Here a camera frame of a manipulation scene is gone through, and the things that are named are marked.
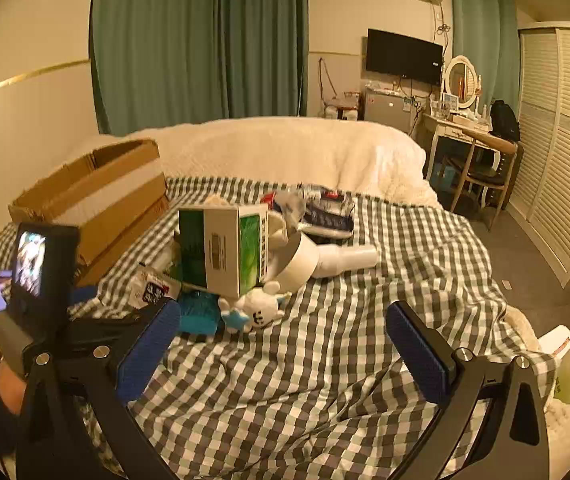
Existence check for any green and white carton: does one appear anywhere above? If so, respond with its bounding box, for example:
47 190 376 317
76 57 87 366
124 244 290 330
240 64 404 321
177 203 270 297

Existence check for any white dressing table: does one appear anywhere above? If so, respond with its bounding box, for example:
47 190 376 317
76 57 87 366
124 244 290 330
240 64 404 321
422 109 496 186

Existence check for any wide green curtain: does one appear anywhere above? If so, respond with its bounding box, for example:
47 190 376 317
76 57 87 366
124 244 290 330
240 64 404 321
92 0 310 136

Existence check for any black wall television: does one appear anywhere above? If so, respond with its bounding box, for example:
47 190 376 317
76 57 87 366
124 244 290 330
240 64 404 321
366 29 444 86

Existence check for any brown cardboard box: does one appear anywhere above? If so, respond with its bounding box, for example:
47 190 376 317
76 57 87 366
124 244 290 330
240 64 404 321
9 138 170 286

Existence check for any narrow green curtain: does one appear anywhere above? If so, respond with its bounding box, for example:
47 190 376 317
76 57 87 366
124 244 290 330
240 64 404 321
451 0 522 111

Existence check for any grey checked cloth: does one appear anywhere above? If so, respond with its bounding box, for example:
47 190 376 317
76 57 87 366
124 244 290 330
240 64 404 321
0 176 560 480

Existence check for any black backpack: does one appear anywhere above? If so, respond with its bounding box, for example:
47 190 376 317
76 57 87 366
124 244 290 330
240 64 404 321
490 100 522 143

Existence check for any white and blue plush toy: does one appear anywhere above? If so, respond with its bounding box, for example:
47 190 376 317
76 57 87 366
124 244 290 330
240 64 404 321
217 280 286 332

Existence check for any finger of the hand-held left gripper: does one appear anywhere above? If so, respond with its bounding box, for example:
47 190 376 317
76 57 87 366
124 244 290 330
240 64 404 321
67 310 140 350
70 286 100 307

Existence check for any white fluffy blanket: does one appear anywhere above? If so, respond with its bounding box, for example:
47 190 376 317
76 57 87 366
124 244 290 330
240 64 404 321
72 116 444 211

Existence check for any white cylindrical bottle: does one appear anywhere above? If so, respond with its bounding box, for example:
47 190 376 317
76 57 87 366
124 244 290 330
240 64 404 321
267 234 380 292

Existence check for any wooden chair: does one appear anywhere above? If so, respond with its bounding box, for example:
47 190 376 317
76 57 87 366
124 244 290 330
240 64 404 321
447 129 524 213

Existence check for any oval white vanity mirror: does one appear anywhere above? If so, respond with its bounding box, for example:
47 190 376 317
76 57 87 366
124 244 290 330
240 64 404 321
443 55 480 111

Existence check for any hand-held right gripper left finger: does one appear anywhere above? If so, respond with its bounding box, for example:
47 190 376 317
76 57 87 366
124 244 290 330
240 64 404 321
15 298 182 480

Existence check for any small silver fridge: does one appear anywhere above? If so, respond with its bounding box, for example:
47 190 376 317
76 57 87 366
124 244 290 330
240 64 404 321
363 87 416 136

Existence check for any clear bottle with red label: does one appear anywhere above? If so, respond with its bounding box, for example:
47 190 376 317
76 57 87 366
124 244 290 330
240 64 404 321
265 185 356 240

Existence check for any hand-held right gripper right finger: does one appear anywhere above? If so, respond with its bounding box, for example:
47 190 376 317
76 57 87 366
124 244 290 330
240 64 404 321
386 301 552 480

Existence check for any teal plastic packet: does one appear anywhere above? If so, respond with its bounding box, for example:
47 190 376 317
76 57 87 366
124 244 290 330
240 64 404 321
177 291 224 336

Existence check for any printed white sachet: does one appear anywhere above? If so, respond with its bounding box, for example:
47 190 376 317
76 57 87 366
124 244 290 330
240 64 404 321
132 265 183 307

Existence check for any air conditioner cable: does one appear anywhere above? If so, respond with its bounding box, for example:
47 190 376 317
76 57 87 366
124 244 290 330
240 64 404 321
432 2 454 56

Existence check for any white louvred wardrobe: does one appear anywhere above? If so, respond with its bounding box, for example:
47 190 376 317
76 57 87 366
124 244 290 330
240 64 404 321
507 21 570 291

